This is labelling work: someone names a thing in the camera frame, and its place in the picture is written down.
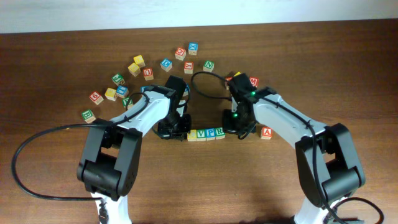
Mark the green V block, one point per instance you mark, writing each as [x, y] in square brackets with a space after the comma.
[201, 135]

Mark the red 6 block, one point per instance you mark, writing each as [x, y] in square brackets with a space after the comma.
[96, 98]

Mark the yellow block lower pair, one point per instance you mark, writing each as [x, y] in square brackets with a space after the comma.
[134, 69]

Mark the red G block top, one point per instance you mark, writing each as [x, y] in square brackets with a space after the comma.
[180, 53]

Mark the blue block left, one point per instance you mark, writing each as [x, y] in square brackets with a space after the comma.
[122, 91]

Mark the yellow block left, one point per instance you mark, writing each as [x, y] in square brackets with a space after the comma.
[110, 94]

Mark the blue P block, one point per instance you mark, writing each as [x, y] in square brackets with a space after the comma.
[210, 134]

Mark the green B block far left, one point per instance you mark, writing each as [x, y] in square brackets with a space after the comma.
[88, 116]

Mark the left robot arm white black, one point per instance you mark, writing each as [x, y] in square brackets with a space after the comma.
[110, 160]

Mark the green R block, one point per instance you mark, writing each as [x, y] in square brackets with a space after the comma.
[219, 133]

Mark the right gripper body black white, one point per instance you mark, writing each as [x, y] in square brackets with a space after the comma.
[234, 127]

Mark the green N block upper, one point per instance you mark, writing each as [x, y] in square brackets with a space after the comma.
[208, 66]

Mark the red E block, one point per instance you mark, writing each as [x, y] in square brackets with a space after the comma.
[226, 85]

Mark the red Y block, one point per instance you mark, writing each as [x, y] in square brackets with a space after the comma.
[188, 67]

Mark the blue D block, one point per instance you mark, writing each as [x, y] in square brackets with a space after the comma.
[166, 64]

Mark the green b block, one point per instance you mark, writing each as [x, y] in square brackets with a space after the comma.
[127, 103]
[88, 116]

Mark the green J block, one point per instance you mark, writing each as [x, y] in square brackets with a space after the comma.
[118, 79]

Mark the yellow block upper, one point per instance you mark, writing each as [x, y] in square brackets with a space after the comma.
[139, 60]

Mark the red A block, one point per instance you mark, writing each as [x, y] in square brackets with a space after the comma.
[266, 133]

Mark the green B block centre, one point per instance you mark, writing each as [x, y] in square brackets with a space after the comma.
[127, 103]

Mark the red U block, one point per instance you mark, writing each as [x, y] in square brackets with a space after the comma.
[148, 74]

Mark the blue 5 block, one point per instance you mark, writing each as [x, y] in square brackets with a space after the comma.
[143, 89]

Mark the blue X block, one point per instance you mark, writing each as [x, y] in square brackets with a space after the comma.
[193, 48]

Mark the red M block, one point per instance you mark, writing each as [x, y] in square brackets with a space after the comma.
[254, 81]

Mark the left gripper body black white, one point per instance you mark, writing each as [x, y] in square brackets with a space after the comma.
[173, 131]

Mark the blue H block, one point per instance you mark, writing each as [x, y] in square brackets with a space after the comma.
[187, 91]

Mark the yellow C block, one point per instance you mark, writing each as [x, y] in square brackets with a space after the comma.
[192, 135]

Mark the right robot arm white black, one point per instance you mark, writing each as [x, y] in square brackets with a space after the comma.
[329, 168]

